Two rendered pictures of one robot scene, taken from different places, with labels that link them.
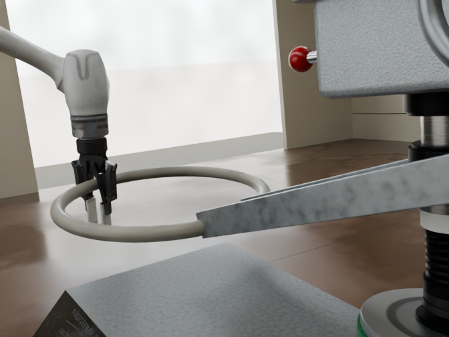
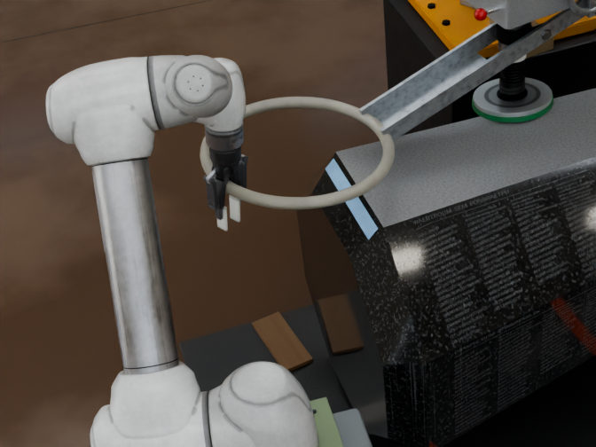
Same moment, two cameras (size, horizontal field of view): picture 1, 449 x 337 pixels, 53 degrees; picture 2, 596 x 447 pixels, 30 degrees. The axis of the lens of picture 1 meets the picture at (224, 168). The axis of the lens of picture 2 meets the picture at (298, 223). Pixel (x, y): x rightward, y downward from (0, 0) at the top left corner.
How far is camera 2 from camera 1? 2.76 m
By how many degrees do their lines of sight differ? 71
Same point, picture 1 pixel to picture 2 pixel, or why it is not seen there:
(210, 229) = (396, 133)
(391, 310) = (498, 105)
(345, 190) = (493, 64)
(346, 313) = (477, 121)
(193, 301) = (436, 169)
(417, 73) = (546, 11)
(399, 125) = not seen: outside the picture
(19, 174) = not seen: outside the picture
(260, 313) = (463, 147)
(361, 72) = (527, 16)
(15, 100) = not seen: outside the picture
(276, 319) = (473, 143)
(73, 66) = (239, 82)
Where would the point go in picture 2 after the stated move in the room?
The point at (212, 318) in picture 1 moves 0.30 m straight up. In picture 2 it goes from (461, 163) to (460, 63)
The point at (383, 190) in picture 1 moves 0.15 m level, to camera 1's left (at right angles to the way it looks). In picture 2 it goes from (510, 56) to (506, 88)
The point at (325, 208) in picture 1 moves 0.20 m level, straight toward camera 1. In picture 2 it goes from (482, 77) to (560, 89)
